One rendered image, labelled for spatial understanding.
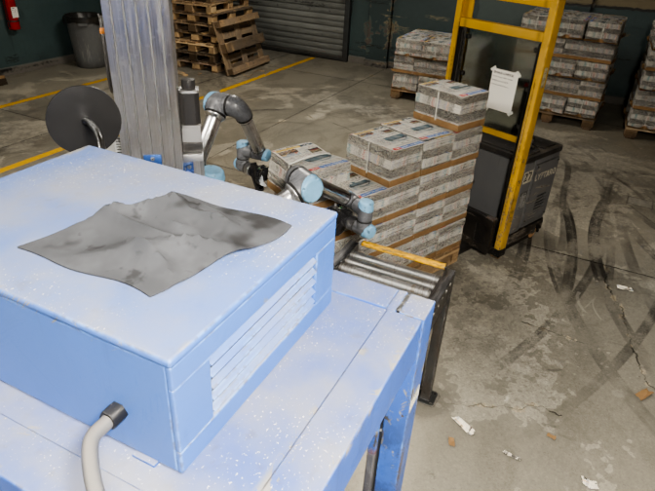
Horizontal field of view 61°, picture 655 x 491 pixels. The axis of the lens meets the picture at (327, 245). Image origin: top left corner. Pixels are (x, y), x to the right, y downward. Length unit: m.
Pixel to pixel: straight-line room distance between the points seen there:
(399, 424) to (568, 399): 2.22
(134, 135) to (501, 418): 2.26
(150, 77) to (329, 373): 1.75
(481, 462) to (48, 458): 2.33
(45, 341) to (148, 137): 1.77
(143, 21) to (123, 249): 1.65
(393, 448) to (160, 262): 0.74
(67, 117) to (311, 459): 0.99
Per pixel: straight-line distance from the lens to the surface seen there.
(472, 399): 3.22
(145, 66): 2.45
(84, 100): 1.47
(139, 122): 2.52
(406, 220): 3.61
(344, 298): 1.12
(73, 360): 0.83
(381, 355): 0.99
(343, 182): 3.07
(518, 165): 4.14
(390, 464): 1.38
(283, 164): 3.06
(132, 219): 0.93
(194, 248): 0.84
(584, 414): 3.38
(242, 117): 3.10
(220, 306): 0.75
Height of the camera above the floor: 2.20
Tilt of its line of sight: 30 degrees down
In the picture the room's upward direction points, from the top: 3 degrees clockwise
